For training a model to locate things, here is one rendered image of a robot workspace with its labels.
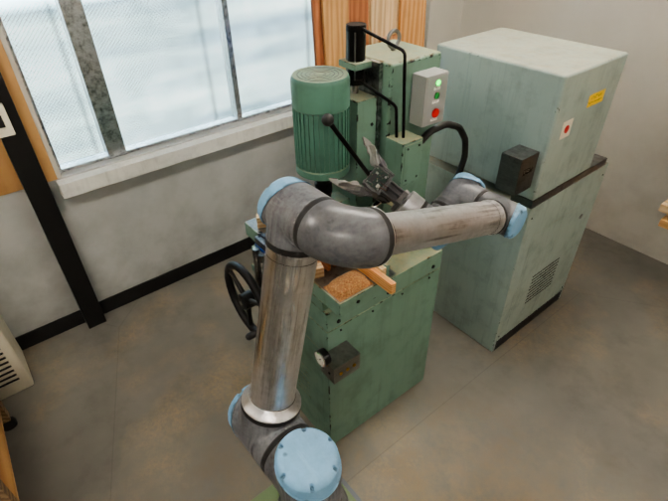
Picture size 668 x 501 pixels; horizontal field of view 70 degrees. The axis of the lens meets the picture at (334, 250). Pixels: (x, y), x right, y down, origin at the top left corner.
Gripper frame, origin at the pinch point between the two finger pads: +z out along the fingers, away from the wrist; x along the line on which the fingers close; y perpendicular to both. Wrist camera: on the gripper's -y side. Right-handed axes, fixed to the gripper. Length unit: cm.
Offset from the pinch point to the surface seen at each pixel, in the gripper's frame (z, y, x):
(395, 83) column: 3.4, -9.4, -28.9
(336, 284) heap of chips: -21.9, -19.8, 29.1
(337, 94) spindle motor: 13.1, -1.4, -12.7
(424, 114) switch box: -9.3, -14.9, -29.6
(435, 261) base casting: -49, -54, -2
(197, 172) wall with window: 72, -141, 31
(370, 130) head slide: 1.0, -18.4, -15.7
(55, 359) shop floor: 61, -123, 153
